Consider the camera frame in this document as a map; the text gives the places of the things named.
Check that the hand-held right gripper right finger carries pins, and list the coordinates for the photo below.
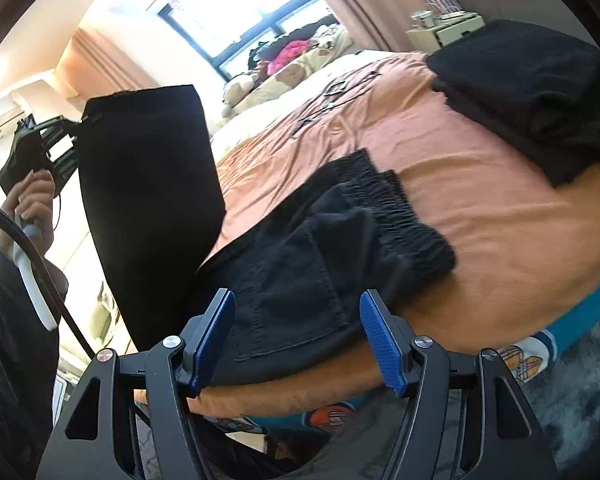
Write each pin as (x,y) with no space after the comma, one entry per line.
(385,345)

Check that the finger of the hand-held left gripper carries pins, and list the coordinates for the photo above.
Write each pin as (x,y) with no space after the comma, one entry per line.
(62,122)
(65,157)

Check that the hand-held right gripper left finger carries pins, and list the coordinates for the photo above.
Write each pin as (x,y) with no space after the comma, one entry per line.
(212,340)

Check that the black pants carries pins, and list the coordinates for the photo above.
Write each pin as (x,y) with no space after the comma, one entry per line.
(300,280)

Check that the person's left forearm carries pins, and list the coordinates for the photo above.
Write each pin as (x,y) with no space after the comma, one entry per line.
(10,360)

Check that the person's left hand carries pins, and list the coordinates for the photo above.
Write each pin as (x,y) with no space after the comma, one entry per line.
(27,200)

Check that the white air conditioner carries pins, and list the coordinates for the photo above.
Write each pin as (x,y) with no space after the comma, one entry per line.
(5,120)

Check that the bed with orange sheet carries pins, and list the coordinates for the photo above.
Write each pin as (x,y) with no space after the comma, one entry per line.
(480,200)

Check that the cream plush bear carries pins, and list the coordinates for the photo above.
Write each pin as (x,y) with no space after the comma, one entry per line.
(237,91)

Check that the grey shaggy rug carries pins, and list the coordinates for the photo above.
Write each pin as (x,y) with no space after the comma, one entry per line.
(580,410)

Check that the black framed window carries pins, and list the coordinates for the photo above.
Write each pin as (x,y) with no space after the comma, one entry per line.
(240,15)

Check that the pink cloth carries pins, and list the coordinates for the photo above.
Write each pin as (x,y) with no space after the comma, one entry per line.
(287,55)

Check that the plush toys and pillows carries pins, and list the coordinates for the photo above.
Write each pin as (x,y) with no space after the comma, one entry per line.
(300,72)

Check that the black plush toy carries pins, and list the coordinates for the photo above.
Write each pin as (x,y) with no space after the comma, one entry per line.
(325,23)

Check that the stack of folded black clothes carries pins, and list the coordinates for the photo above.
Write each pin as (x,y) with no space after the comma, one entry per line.
(525,85)

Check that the cream nightstand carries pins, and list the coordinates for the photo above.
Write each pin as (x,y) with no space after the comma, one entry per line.
(455,32)

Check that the small white jar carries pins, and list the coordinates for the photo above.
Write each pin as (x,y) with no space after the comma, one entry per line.
(422,19)

